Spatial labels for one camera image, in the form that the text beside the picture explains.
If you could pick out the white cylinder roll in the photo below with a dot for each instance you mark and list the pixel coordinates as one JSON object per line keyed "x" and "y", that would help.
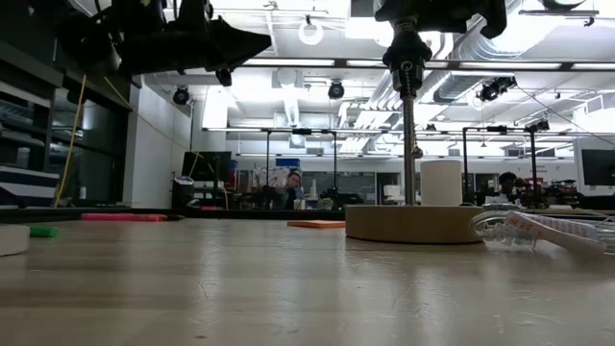
{"x": 441, "y": 182}

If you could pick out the black desktop device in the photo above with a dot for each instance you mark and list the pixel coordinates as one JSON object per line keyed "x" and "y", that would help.
{"x": 182, "y": 192}

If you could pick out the black background rig frame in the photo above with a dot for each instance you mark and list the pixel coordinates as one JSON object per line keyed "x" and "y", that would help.
{"x": 533, "y": 158}
{"x": 335, "y": 158}

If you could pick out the green marker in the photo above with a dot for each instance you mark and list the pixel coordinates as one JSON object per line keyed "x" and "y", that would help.
{"x": 45, "y": 231}

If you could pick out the black computer monitor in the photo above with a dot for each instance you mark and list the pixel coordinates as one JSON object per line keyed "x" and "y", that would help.
{"x": 206, "y": 165}
{"x": 598, "y": 167}

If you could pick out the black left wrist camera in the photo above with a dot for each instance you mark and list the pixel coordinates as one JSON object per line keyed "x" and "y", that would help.
{"x": 224, "y": 78}

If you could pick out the wooden base table lamp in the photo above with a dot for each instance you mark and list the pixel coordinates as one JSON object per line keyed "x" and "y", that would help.
{"x": 413, "y": 223}

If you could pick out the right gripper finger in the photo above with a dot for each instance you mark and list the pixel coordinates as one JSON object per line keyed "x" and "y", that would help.
{"x": 432, "y": 8}

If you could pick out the black background robot arm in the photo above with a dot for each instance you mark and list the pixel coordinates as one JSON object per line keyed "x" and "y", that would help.
{"x": 548, "y": 192}
{"x": 341, "y": 198}

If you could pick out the pink foam strip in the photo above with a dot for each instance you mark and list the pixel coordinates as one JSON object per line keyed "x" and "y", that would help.
{"x": 120, "y": 217}

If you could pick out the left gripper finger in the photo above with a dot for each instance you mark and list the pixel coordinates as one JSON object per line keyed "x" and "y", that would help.
{"x": 235, "y": 43}

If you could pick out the dark shelving unit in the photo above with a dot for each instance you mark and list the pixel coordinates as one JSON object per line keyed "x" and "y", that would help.
{"x": 29, "y": 144}

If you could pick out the black aluminium table frame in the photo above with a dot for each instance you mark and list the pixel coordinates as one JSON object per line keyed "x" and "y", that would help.
{"x": 48, "y": 215}

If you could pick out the black ceiling camera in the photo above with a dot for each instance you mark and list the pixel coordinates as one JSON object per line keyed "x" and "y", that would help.
{"x": 181, "y": 95}
{"x": 495, "y": 88}
{"x": 336, "y": 90}

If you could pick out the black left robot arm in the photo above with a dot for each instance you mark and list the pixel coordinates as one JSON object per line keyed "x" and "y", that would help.
{"x": 91, "y": 43}

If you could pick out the person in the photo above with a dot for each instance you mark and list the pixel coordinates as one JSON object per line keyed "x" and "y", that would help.
{"x": 507, "y": 182}
{"x": 290, "y": 185}

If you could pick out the orange sticky note pad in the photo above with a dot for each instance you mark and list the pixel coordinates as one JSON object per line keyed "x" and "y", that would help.
{"x": 317, "y": 224}

